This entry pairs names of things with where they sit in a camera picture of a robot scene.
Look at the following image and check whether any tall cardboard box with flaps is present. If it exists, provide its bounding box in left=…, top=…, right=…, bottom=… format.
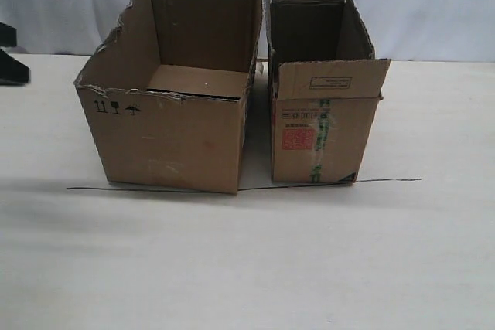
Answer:
left=264, top=0, right=391, bottom=184

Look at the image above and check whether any torn cardboard box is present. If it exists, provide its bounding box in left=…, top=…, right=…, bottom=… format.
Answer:
left=74, top=0, right=262, bottom=194

